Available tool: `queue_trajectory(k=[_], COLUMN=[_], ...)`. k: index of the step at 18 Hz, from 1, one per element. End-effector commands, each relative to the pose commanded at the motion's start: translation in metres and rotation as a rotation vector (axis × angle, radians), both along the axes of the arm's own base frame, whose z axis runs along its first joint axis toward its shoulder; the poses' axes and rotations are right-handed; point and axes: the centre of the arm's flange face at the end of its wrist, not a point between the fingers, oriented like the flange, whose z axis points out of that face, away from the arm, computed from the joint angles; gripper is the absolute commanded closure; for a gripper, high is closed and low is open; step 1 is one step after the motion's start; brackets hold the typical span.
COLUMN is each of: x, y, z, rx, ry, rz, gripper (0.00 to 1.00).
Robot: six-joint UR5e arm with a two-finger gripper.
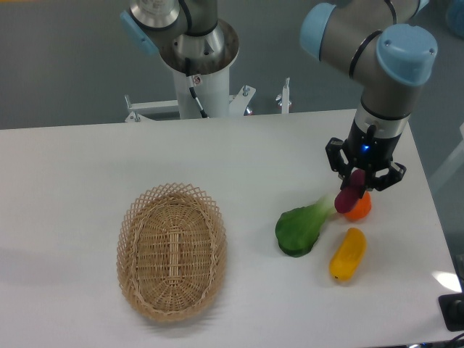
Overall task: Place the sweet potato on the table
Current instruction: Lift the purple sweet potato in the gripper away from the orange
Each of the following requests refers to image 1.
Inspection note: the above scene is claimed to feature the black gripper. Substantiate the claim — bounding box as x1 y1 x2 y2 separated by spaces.
325 116 407 191

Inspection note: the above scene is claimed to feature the purple sweet potato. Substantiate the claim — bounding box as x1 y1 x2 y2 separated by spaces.
334 169 365 214

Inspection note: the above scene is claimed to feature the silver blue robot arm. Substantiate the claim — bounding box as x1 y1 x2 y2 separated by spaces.
120 1 438 195

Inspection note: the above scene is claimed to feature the orange toy fruit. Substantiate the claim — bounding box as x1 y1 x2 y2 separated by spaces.
344 191 372 221

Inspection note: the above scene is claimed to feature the green bok choy toy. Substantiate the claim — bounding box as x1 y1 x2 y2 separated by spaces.
275 194 336 257

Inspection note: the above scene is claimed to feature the yellow toy pepper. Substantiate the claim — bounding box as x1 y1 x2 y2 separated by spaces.
328 228 367 281

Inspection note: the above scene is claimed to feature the black device at edge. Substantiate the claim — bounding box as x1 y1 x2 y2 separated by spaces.
438 293 463 332

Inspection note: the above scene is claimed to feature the woven wicker basket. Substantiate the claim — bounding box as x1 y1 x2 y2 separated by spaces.
116 183 227 323

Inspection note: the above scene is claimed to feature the white frame at right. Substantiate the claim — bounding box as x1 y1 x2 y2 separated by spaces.
428 124 464 194

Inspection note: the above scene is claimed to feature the white metal bracket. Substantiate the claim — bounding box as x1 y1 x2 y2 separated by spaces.
275 77 292 114

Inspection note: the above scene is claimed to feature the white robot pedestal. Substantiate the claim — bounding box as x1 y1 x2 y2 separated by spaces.
125 67 256 123

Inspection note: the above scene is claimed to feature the black cable on pedestal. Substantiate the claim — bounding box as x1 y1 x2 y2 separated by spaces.
184 57 210 119

